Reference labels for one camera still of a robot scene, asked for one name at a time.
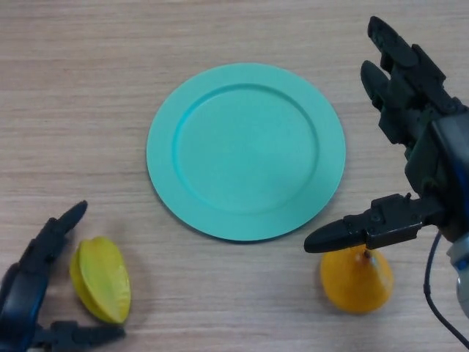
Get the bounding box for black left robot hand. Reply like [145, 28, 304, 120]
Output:
[0, 199, 127, 352]

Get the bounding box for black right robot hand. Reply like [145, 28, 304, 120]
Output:
[303, 15, 469, 254]

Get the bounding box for yellow starfruit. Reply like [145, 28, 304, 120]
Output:
[69, 236, 132, 326]

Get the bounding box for green round plate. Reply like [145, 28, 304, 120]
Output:
[146, 62, 347, 243]

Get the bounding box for orange pear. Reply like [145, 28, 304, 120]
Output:
[320, 246, 395, 315]

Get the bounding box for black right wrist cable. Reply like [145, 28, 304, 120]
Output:
[423, 230, 469, 349]

